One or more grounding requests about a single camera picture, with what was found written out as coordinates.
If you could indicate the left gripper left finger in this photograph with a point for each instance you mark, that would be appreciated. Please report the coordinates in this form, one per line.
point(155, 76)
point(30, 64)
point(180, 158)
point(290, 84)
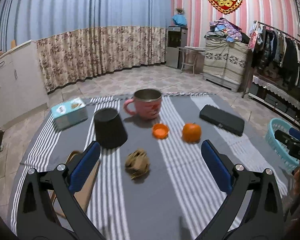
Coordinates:
point(36, 217)

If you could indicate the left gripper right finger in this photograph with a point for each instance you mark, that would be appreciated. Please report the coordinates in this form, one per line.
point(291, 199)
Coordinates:
point(252, 208)

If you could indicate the wooden chair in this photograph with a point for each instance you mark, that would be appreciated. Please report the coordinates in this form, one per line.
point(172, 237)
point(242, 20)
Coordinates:
point(84, 180)

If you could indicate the low tv bench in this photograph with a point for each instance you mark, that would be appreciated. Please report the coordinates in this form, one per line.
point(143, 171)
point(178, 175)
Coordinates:
point(275, 98)

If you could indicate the black flat case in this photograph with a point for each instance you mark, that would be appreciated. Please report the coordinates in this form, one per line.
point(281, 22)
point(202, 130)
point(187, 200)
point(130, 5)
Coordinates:
point(222, 119)

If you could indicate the clothes rack with garments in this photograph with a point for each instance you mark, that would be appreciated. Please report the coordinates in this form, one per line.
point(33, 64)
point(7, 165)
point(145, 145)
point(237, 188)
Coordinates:
point(274, 55)

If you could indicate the tissue box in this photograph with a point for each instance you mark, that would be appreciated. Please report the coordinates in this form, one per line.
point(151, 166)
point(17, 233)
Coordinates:
point(69, 113)

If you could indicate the black upturned cup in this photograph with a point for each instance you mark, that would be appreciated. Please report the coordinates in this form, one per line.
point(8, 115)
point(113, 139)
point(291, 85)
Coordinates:
point(109, 129)

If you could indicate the whole orange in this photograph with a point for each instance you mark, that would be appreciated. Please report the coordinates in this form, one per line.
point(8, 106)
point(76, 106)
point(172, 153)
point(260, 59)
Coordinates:
point(191, 132)

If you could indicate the grey striped table cloth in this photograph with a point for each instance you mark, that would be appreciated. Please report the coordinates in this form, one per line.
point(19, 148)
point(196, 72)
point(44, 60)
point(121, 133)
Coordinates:
point(196, 171)

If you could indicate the cloth covered cabinet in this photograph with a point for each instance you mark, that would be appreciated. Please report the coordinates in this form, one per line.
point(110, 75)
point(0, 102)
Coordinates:
point(225, 62)

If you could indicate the white cabinet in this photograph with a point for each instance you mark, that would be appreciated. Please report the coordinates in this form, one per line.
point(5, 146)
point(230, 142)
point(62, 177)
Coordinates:
point(22, 90)

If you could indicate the small folding table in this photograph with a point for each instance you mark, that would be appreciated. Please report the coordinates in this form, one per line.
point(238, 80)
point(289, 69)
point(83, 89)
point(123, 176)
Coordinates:
point(189, 56)

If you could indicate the pile of clothes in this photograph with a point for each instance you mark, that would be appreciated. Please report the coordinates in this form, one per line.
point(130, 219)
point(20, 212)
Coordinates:
point(222, 28)

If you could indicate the pink mug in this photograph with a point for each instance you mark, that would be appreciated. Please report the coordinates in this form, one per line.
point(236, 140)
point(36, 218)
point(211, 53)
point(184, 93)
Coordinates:
point(146, 103)

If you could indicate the floral beige curtain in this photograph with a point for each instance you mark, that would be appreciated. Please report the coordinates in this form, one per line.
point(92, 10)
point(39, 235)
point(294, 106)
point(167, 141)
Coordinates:
point(77, 55)

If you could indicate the water dispenser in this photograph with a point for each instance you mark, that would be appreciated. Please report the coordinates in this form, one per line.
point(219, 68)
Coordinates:
point(177, 37)

